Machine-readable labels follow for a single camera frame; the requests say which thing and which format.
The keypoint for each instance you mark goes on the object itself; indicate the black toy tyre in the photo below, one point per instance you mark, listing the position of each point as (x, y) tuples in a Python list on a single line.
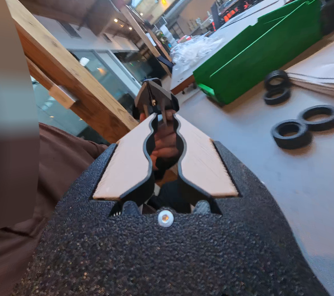
[(276, 73), (321, 127), (270, 99), (289, 143)]

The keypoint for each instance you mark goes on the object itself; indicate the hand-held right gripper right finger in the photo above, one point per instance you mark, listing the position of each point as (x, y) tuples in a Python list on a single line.
[(208, 170)]

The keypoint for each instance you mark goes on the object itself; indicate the thick open instruction booklet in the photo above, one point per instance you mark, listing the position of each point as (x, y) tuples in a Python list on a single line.
[(313, 84)]

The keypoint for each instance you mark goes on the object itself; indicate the green plastic bin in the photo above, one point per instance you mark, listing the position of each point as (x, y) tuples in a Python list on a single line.
[(248, 66)]

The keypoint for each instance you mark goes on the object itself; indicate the grey desk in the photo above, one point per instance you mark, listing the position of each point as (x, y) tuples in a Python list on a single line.
[(261, 170)]

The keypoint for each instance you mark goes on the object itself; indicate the wooden post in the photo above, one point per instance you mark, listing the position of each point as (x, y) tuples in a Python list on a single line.
[(146, 40)]

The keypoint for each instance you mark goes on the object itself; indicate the clear plastic bags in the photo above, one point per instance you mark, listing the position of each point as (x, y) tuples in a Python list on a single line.
[(193, 48)]

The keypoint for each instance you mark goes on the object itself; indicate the white table with brown edge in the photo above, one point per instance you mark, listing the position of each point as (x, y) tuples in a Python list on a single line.
[(248, 14)]

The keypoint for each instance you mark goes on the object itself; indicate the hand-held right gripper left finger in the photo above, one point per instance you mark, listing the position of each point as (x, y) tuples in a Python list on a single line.
[(122, 170)]

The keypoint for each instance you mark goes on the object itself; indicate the person's left hand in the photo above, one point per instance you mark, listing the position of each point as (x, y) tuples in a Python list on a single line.
[(167, 144)]

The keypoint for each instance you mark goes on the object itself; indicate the small wooden block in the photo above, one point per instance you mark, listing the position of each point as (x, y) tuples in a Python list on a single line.
[(62, 96)]

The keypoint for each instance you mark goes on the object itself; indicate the small orange lamp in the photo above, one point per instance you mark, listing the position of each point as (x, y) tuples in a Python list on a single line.
[(163, 0)]

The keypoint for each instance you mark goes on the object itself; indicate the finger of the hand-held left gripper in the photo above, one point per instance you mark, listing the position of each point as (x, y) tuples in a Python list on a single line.
[(143, 97), (161, 97)]

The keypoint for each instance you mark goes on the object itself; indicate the glass railing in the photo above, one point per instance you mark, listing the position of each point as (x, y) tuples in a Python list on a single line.
[(109, 74)]

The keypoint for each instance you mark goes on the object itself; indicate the wooden table leg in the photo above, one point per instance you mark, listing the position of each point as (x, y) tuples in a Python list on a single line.
[(78, 79)]

